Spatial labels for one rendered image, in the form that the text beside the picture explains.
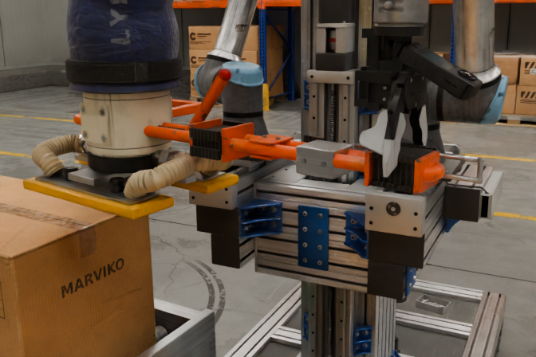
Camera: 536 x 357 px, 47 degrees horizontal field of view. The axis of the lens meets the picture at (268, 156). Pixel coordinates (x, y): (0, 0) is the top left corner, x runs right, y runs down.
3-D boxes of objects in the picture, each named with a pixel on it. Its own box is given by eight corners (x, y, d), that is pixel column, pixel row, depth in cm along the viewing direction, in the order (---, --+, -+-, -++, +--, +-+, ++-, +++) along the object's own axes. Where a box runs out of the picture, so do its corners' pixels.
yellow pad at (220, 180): (97, 170, 141) (96, 148, 140) (131, 161, 149) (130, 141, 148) (207, 195, 121) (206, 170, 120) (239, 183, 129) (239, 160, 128)
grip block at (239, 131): (186, 157, 109) (185, 124, 108) (222, 147, 117) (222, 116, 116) (222, 163, 104) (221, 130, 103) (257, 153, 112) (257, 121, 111)
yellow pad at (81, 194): (22, 189, 126) (20, 165, 125) (64, 178, 134) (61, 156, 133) (133, 221, 106) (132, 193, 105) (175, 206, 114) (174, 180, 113)
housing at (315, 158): (293, 174, 97) (294, 146, 96) (317, 165, 103) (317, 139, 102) (332, 180, 93) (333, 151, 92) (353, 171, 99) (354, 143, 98)
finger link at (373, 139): (356, 172, 89) (371, 111, 90) (394, 178, 86) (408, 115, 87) (347, 167, 87) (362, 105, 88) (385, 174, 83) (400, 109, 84)
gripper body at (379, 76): (376, 104, 95) (380, 25, 93) (430, 109, 90) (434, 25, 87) (352, 111, 89) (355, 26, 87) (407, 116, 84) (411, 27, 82)
